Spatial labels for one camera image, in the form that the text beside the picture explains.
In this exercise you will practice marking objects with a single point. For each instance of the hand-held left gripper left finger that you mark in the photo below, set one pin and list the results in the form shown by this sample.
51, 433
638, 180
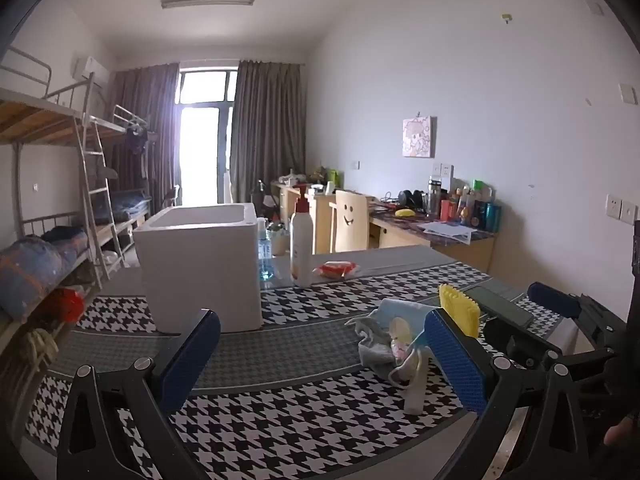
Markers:
187, 360

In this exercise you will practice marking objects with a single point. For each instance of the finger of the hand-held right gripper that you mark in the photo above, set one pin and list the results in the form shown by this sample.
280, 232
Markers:
525, 342
550, 297

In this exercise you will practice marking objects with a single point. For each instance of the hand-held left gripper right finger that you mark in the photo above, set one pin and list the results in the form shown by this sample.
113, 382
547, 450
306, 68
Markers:
457, 365

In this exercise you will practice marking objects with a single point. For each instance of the white sock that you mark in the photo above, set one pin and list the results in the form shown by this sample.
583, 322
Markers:
417, 380

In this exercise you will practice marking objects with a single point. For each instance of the white foam box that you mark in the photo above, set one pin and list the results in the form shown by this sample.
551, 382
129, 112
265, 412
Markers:
200, 275

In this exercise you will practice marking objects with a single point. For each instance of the grey white cloth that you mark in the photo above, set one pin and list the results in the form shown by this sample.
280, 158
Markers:
372, 345

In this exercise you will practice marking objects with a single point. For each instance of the person's right hand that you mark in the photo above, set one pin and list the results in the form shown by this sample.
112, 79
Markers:
622, 427

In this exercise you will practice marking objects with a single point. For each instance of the dark green phone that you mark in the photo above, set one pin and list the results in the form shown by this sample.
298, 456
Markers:
500, 305

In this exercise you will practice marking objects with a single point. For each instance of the houndstooth tablecloth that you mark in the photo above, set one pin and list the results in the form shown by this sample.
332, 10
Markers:
280, 410

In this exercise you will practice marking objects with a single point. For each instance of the printed paper booklet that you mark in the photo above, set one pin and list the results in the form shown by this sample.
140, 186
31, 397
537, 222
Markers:
447, 232

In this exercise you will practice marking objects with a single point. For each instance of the row of toiletry bottles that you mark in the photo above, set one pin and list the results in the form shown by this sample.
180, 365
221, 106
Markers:
465, 207

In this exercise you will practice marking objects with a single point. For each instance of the clear spray bottle blue liquid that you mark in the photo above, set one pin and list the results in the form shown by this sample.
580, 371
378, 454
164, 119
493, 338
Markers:
265, 260

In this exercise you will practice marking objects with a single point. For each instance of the red plastic bag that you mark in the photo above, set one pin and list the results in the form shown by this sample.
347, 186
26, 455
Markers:
67, 305

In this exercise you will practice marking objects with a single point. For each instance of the wooden desk with patterned cover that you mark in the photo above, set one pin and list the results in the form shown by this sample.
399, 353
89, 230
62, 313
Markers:
400, 235

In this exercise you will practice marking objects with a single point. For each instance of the red snack packet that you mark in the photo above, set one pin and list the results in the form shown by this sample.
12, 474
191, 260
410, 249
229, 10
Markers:
335, 270

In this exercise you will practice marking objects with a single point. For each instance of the yellow desk object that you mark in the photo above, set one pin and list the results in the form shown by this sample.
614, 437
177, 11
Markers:
405, 212

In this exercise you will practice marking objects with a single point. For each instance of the white pump bottle red top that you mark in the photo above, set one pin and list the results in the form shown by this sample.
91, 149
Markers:
301, 245

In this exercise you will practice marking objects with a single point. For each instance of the blue plaid mattress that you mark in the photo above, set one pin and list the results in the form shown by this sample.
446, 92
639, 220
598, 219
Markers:
125, 207

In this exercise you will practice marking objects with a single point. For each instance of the black headphones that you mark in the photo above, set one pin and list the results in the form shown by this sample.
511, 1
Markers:
410, 198

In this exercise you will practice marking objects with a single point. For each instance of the wooden chair with smiley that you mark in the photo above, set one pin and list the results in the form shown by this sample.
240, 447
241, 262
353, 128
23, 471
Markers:
350, 220

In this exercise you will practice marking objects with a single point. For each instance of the blue orange quilt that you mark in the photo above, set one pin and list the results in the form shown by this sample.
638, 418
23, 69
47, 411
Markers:
30, 270

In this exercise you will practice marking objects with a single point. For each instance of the metal bunk ladder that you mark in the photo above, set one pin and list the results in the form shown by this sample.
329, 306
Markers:
95, 195

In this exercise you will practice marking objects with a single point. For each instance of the light wooden desk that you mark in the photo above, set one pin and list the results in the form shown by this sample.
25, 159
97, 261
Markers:
320, 220

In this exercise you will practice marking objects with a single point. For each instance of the glass balcony door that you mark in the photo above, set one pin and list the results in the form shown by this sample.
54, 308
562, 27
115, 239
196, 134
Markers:
200, 150

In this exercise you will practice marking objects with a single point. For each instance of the dark hanging clothes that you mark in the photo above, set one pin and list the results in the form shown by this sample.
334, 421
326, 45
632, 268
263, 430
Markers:
136, 145

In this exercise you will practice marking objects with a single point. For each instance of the green box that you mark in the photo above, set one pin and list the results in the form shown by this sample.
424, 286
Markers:
334, 178

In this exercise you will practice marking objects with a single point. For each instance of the small metal bunk bed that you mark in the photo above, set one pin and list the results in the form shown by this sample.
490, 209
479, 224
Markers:
125, 130

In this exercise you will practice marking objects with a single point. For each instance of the brown curtain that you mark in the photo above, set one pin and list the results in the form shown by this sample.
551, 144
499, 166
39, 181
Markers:
270, 125
147, 125

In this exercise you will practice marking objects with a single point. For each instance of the large metal bunk bed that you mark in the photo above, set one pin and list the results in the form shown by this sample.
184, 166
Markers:
35, 115

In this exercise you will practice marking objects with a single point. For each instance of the white air conditioner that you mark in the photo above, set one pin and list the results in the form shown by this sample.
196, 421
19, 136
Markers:
92, 70

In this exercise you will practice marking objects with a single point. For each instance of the ceiling tube light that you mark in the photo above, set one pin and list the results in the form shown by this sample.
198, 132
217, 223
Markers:
207, 1

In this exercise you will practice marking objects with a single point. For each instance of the white double wall socket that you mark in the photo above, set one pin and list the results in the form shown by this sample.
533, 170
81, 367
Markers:
442, 171

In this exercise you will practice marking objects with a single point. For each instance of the pink cartoon wall picture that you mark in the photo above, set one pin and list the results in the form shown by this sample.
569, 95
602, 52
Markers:
419, 136

